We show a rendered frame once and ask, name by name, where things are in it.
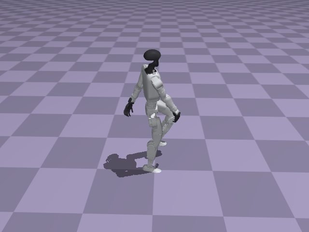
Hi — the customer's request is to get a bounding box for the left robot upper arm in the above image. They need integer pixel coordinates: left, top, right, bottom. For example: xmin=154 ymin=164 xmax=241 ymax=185
xmin=137 ymin=64 xmax=148 ymax=89

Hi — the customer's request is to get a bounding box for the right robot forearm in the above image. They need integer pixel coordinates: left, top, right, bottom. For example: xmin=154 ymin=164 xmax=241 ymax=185
xmin=165 ymin=97 xmax=179 ymax=115

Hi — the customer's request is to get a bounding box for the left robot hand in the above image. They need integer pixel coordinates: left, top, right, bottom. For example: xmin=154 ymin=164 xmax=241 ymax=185
xmin=124 ymin=98 xmax=134 ymax=117

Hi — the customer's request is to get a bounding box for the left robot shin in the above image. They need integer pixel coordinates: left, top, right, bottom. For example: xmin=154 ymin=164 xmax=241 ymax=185
xmin=162 ymin=116 xmax=173 ymax=138

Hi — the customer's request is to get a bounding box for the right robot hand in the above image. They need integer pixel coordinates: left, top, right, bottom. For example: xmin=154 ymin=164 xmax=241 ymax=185
xmin=173 ymin=112 xmax=180 ymax=123

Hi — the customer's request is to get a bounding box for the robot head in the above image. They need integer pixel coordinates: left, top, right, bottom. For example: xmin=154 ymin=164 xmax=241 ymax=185
xmin=143 ymin=49 xmax=161 ymax=75

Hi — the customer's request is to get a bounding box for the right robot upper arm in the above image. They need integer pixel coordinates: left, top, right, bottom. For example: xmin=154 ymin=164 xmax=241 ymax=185
xmin=151 ymin=77 xmax=170 ymax=103

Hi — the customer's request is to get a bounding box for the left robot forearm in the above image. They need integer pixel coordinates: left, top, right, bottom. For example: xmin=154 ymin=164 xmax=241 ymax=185
xmin=130 ymin=84 xmax=141 ymax=102

